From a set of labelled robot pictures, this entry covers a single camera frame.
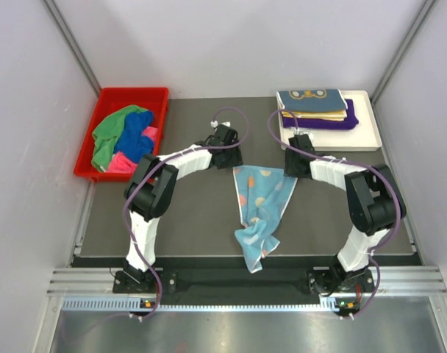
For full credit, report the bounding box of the light blue patterned towel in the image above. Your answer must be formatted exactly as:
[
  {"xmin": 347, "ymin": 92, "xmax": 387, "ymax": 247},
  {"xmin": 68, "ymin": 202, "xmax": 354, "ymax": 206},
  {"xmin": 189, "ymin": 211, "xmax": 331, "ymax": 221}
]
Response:
[{"xmin": 233, "ymin": 165, "xmax": 297, "ymax": 274}]

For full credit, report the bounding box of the yellow and blue cartoon towel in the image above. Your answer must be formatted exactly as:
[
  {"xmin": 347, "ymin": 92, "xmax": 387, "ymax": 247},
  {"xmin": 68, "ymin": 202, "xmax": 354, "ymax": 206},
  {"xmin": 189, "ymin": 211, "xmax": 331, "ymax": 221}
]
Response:
[{"xmin": 276, "ymin": 89, "xmax": 347, "ymax": 113}]

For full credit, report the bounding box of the royal blue towel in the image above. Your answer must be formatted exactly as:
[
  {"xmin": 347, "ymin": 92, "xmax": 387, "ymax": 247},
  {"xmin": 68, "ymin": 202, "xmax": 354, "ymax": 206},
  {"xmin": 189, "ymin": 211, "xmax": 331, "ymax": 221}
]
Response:
[{"xmin": 114, "ymin": 110, "xmax": 154, "ymax": 164}]

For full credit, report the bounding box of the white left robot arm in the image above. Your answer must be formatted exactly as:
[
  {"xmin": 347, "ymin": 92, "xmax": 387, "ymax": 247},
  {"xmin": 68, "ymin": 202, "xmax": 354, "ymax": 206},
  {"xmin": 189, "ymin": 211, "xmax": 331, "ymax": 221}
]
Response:
[{"xmin": 112, "ymin": 123, "xmax": 243, "ymax": 293}]

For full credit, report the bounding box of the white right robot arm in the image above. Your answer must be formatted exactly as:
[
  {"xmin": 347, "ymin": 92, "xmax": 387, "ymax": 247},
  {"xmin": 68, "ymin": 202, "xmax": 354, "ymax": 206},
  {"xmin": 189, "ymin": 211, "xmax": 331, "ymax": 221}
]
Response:
[{"xmin": 284, "ymin": 134, "xmax": 406, "ymax": 296}]

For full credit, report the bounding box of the cream folded towel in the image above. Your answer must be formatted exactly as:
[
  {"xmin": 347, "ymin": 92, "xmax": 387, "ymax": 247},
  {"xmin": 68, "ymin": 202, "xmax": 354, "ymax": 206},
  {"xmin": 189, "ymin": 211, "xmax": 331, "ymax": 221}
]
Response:
[{"xmin": 281, "ymin": 110, "xmax": 348, "ymax": 121}]

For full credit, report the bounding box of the purple folded towel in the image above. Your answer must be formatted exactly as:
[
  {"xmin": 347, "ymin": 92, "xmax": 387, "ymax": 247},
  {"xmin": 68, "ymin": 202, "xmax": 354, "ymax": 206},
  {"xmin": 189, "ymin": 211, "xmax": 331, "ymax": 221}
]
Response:
[{"xmin": 278, "ymin": 100, "xmax": 359, "ymax": 130}]

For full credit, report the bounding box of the white plastic tray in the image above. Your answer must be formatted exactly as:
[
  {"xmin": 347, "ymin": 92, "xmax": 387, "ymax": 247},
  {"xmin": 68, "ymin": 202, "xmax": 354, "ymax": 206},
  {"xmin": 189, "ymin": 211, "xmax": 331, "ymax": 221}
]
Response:
[{"xmin": 276, "ymin": 89, "xmax": 382, "ymax": 151}]

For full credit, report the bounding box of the pink towel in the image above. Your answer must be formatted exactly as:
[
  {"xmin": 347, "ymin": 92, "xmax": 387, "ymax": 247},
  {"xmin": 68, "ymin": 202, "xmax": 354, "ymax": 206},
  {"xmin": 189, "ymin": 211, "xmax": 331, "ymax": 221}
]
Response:
[{"xmin": 106, "ymin": 126, "xmax": 158, "ymax": 174}]

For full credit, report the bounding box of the green towel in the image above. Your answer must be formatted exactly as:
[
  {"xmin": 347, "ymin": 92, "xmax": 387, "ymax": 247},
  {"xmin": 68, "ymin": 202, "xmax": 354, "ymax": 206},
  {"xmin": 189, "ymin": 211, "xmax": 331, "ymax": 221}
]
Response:
[{"xmin": 91, "ymin": 104, "xmax": 147, "ymax": 173}]

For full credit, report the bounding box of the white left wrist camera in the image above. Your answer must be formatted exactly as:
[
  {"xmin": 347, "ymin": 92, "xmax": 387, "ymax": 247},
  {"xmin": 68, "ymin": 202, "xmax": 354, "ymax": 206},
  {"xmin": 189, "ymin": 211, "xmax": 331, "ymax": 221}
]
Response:
[{"xmin": 210, "ymin": 120, "xmax": 231, "ymax": 129}]

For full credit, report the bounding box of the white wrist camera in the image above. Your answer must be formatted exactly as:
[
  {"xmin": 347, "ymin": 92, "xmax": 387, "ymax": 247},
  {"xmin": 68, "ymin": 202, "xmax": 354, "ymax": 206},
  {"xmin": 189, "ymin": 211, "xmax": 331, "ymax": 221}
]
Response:
[
  {"xmin": 298, "ymin": 130, "xmax": 314, "ymax": 140},
  {"xmin": 210, "ymin": 120, "xmax": 231, "ymax": 129}
]

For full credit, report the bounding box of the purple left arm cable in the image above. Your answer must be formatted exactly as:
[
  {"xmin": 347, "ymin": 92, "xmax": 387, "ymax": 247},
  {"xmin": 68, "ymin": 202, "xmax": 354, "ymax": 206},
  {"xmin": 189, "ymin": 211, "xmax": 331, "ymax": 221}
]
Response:
[{"xmin": 122, "ymin": 107, "xmax": 249, "ymax": 321}]

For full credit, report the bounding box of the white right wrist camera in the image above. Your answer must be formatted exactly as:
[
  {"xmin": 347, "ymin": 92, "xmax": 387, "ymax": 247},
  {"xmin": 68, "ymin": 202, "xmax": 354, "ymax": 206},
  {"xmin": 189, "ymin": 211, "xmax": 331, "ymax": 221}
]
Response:
[{"xmin": 298, "ymin": 130, "xmax": 314, "ymax": 140}]

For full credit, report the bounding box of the aluminium front rail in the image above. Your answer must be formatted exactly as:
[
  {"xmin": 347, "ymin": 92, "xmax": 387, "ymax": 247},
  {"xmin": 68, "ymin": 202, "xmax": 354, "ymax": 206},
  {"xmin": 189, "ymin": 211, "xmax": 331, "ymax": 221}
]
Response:
[{"xmin": 47, "ymin": 266, "xmax": 447, "ymax": 296}]

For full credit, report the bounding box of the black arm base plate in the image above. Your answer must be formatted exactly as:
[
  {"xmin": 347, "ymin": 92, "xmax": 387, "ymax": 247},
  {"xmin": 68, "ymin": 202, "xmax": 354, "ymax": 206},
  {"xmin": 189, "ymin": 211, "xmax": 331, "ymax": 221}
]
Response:
[{"xmin": 113, "ymin": 265, "xmax": 374, "ymax": 304}]

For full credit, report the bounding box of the grey slotted cable duct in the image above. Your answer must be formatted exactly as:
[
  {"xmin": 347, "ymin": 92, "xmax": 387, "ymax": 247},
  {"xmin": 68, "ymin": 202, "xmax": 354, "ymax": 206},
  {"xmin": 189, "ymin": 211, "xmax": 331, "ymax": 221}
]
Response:
[{"xmin": 62, "ymin": 296, "xmax": 355, "ymax": 313}]

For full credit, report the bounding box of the left aluminium frame post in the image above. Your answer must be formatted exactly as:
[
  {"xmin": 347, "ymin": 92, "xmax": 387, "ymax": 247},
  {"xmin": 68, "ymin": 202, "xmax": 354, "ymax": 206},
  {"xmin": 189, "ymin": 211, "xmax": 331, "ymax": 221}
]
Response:
[{"xmin": 40, "ymin": 0, "xmax": 101, "ymax": 97}]

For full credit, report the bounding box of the aluminium frame post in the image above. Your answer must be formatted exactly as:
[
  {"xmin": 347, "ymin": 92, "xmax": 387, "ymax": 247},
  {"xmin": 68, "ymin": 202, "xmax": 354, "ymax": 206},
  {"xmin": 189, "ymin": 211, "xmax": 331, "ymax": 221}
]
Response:
[
  {"xmin": 371, "ymin": 0, "xmax": 437, "ymax": 105},
  {"xmin": 40, "ymin": 0, "xmax": 101, "ymax": 97}
]

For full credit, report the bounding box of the right aluminium frame post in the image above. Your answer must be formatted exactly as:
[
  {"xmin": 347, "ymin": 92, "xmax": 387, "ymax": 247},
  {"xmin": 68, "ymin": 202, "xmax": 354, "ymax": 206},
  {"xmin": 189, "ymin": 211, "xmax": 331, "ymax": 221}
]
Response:
[{"xmin": 371, "ymin": 0, "xmax": 437, "ymax": 105}]

